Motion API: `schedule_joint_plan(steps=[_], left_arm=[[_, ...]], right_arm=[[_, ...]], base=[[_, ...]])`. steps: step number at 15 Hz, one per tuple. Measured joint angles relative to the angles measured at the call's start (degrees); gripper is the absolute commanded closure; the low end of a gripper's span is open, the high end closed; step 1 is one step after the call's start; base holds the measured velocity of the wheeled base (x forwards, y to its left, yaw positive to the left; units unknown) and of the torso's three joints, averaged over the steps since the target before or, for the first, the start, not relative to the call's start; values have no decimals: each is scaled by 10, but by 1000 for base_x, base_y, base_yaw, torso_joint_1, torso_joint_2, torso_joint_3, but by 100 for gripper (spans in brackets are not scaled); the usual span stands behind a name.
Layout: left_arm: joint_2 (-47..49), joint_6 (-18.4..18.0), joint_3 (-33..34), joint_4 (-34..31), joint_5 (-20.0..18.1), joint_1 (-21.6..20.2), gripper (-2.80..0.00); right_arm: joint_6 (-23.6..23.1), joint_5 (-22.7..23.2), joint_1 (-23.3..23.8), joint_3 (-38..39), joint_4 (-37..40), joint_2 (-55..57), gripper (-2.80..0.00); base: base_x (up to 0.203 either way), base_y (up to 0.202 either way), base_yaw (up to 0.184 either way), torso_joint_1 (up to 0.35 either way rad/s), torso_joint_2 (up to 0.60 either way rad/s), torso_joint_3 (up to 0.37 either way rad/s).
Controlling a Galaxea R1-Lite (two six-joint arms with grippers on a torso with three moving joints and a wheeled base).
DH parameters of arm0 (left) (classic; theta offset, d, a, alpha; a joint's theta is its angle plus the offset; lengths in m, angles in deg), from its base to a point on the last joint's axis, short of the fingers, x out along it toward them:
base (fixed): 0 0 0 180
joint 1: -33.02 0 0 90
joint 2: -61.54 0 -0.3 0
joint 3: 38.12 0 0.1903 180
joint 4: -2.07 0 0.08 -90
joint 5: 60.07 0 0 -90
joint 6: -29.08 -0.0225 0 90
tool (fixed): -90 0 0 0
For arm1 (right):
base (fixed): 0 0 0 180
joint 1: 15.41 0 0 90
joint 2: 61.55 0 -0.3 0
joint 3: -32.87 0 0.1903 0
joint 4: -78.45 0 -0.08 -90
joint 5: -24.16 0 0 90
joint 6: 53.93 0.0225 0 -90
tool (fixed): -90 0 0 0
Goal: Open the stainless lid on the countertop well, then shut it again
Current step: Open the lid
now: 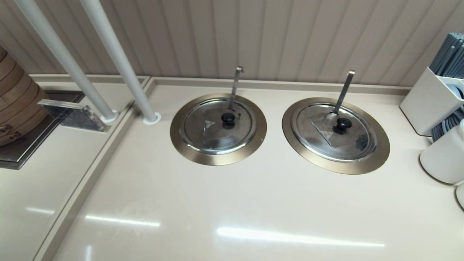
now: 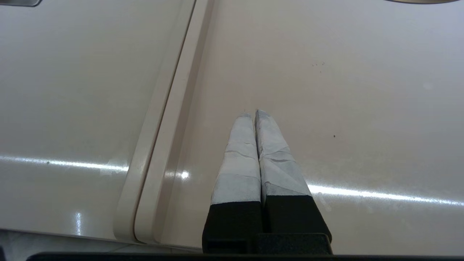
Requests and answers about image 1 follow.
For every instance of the clear acrylic sign block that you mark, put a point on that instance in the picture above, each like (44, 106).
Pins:
(76, 116)

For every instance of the steel pot lid black knob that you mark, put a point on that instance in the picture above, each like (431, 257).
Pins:
(315, 145)
(203, 137)

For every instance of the white dish rim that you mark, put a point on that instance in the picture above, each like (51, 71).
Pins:
(461, 195)

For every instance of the dark recessed steamer tray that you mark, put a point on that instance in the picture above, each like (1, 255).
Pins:
(21, 152)

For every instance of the white round canister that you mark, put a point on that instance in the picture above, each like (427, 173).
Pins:
(444, 159)

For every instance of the white cutlery holder box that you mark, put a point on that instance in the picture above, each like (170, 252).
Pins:
(424, 105)

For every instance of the stacked bamboo steamer baskets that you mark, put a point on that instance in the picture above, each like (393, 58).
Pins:
(18, 101)

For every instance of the thin white support pole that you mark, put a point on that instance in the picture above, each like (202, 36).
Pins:
(67, 61)

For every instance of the thick white support pole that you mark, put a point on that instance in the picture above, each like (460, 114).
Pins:
(122, 61)

